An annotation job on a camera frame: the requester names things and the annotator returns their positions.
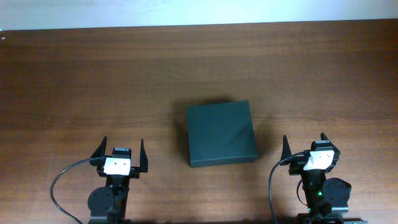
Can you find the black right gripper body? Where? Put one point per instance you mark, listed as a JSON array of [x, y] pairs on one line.
[[295, 168]]

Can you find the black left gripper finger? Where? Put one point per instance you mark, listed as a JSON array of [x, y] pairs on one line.
[[143, 160], [98, 157]]

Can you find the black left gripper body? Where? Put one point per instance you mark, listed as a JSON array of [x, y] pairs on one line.
[[137, 171]]

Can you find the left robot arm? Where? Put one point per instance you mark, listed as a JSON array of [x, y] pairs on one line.
[[108, 204]]

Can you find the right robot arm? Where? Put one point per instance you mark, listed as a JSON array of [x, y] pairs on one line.
[[326, 199]]

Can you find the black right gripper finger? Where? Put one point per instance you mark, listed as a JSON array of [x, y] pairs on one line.
[[328, 143], [286, 156]]

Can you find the black gift box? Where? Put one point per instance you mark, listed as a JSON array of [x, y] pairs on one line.
[[220, 134]]

